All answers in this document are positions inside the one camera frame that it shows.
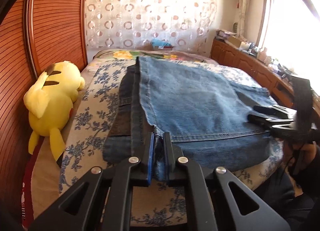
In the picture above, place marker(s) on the bright window wooden frame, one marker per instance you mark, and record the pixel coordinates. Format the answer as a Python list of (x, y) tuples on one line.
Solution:
[(290, 33)]

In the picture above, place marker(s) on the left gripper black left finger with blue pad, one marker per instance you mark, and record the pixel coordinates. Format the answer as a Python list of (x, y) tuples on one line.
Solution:
[(101, 198)]

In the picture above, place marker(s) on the blue denim jeans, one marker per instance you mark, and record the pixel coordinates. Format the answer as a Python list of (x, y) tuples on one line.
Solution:
[(204, 112)]

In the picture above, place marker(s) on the white circle pattern curtain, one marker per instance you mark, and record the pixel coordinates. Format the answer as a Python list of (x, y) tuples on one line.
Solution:
[(137, 24)]

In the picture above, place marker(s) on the blue floral white quilt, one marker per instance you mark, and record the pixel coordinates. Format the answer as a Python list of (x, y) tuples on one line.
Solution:
[(158, 205)]

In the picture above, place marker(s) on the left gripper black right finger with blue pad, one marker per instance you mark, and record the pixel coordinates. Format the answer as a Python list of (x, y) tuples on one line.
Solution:
[(215, 199)]

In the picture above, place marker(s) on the person's right hand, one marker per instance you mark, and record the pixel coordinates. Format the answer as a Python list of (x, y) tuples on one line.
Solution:
[(298, 155)]

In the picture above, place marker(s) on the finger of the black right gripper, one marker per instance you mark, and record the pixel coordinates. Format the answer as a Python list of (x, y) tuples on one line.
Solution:
[(267, 122), (277, 111)]

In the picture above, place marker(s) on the cardboard box on cabinet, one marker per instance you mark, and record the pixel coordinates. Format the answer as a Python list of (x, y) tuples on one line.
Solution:
[(239, 42)]

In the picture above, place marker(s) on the yellow Pikachu plush toy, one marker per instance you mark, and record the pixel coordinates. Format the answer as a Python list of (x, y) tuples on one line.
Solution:
[(50, 101)]

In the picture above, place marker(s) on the colourful floral bed sheet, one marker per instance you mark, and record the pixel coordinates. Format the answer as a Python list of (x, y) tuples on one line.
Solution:
[(162, 54)]

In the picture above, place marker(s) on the long wooden cabinet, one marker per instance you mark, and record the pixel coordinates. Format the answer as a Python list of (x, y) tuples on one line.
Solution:
[(226, 55)]

